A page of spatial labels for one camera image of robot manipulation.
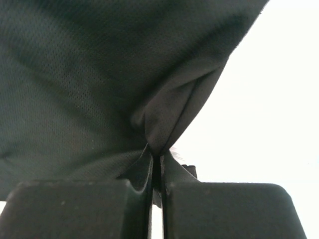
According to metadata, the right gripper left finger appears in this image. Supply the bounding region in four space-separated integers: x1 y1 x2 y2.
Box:
0 146 154 239

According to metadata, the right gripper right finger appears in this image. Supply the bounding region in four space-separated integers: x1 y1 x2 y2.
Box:
160 154 306 239

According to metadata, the black t shirt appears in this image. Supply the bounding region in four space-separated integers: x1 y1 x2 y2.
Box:
0 0 267 200

